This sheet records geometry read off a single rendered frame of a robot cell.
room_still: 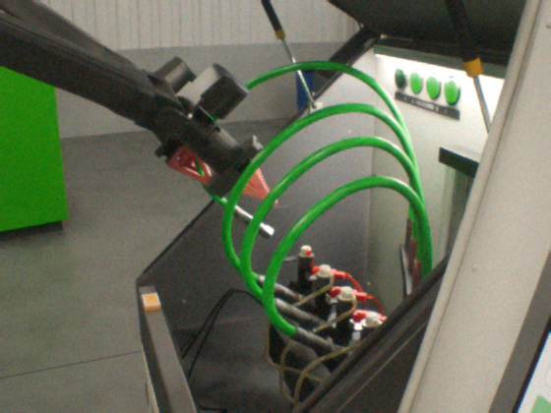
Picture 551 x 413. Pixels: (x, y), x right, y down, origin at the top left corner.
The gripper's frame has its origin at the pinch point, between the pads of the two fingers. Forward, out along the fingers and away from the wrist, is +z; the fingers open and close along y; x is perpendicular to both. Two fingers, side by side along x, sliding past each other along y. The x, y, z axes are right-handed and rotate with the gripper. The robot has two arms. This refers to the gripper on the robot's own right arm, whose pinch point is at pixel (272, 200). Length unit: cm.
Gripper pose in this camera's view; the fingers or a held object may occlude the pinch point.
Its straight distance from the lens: 95.8
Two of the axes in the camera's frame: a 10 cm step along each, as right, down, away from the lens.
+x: -0.5, -3.1, 9.5
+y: 7.0, -6.9, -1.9
